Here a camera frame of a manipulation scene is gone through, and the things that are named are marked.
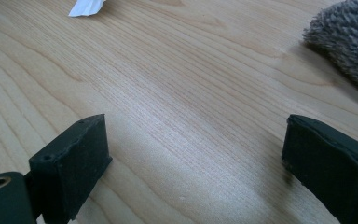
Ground grey fuzzy toy garment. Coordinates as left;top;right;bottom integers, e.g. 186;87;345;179
302;0;358;100

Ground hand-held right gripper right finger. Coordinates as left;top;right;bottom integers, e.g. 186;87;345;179
281;114;358;224

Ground white crumpled sheet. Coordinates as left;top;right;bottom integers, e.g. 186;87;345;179
68;0;107;18

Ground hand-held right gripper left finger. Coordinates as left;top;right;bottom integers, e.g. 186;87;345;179
28;113;113;224

